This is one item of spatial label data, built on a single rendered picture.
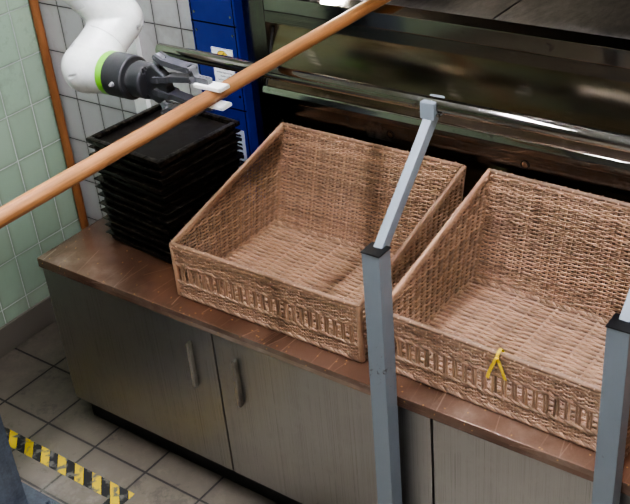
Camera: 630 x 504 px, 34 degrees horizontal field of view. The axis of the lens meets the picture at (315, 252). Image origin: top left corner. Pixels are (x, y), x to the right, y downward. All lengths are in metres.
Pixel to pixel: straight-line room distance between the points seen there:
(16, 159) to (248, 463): 1.28
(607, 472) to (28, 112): 2.14
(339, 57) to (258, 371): 0.80
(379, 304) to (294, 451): 0.65
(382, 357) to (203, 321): 0.56
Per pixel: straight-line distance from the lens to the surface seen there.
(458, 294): 2.44
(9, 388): 3.37
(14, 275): 3.46
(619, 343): 1.75
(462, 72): 2.40
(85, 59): 2.20
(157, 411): 2.82
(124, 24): 2.25
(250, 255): 2.64
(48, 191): 1.74
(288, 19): 2.62
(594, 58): 2.23
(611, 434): 1.87
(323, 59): 2.60
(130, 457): 2.99
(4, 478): 2.80
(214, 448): 2.73
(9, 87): 3.29
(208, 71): 2.82
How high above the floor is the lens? 1.96
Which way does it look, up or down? 32 degrees down
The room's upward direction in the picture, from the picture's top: 5 degrees counter-clockwise
